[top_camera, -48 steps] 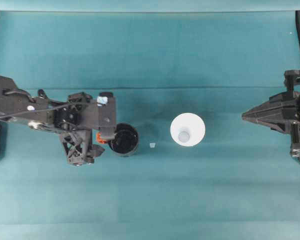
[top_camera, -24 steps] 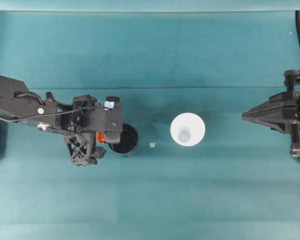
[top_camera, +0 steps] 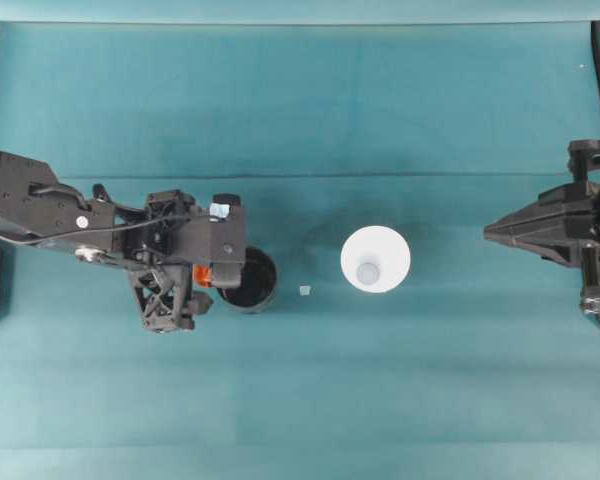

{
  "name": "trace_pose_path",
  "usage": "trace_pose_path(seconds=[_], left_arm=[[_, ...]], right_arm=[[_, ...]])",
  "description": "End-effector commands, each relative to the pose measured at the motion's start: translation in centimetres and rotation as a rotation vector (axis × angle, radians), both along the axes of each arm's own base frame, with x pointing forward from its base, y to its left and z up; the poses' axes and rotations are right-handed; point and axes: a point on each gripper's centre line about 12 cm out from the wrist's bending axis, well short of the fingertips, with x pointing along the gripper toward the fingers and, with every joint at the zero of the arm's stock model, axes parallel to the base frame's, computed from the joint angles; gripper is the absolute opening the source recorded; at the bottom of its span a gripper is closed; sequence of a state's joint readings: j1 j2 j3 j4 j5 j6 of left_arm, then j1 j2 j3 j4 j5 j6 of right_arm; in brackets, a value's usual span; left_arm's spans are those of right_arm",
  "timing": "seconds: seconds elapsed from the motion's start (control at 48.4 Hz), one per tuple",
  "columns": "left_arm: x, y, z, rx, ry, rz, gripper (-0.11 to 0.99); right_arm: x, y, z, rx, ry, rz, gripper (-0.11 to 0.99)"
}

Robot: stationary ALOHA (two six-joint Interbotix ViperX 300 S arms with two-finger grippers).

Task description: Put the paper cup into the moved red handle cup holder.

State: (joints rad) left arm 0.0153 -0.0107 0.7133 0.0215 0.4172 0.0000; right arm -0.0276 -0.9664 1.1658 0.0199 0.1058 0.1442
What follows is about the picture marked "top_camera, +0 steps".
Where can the blue-green table cloth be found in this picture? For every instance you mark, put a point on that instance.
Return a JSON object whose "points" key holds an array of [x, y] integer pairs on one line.
{"points": [[300, 125]]}

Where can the white paper cup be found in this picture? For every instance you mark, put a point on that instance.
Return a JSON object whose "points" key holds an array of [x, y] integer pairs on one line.
{"points": [[375, 250]]}

